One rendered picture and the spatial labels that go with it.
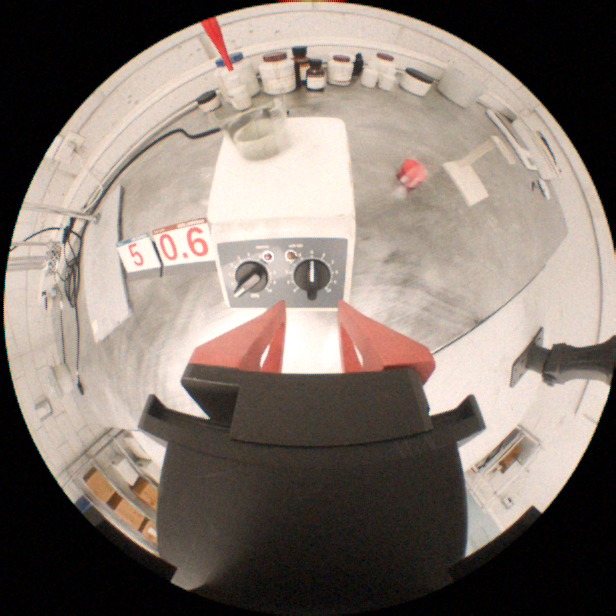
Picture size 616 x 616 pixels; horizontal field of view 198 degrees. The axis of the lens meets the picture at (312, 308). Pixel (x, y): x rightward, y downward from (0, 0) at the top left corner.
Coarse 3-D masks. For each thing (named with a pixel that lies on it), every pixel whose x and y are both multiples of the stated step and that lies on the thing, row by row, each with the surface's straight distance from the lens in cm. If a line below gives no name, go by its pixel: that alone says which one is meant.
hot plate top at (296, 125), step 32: (320, 128) 21; (224, 160) 20; (288, 160) 18; (320, 160) 18; (224, 192) 18; (256, 192) 17; (288, 192) 17; (320, 192) 16; (352, 192) 17; (224, 224) 18
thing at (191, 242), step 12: (192, 228) 25; (204, 228) 24; (156, 240) 29; (168, 240) 28; (180, 240) 27; (192, 240) 26; (204, 240) 25; (168, 252) 29; (180, 252) 28; (192, 252) 27; (204, 252) 26
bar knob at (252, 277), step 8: (248, 264) 19; (256, 264) 18; (240, 272) 19; (248, 272) 19; (256, 272) 18; (264, 272) 19; (240, 280) 20; (248, 280) 18; (256, 280) 18; (264, 280) 19; (240, 288) 18; (248, 288) 18; (256, 288) 20; (240, 296) 19
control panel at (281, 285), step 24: (264, 240) 18; (288, 240) 18; (312, 240) 17; (336, 240) 18; (240, 264) 19; (264, 264) 19; (288, 264) 18; (336, 264) 18; (264, 288) 20; (288, 288) 19; (336, 288) 19
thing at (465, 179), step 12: (492, 144) 35; (468, 156) 38; (480, 156) 38; (504, 156) 33; (444, 168) 38; (456, 168) 39; (468, 168) 42; (456, 180) 37; (468, 180) 40; (468, 192) 38; (480, 192) 41; (468, 204) 37
